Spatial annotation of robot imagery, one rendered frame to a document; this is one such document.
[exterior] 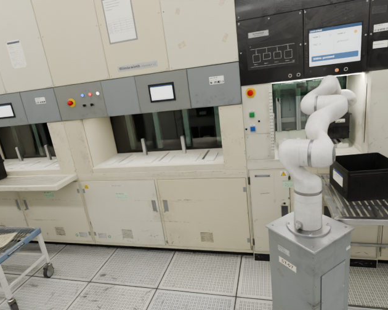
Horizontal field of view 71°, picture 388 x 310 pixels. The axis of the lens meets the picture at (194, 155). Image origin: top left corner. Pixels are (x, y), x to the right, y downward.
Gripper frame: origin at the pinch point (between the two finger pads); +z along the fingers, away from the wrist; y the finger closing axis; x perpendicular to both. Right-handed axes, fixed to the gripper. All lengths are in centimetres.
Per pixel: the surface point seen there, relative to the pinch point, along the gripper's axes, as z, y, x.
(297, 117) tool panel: 54, -17, -19
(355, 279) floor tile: -44, 9, -119
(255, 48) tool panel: -30, -50, 43
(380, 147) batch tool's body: -35.7, 21.7, -25.4
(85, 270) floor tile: -57, -204, -119
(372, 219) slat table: -92, 0, -43
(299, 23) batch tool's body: -30, -24, 54
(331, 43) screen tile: -31, -6, 40
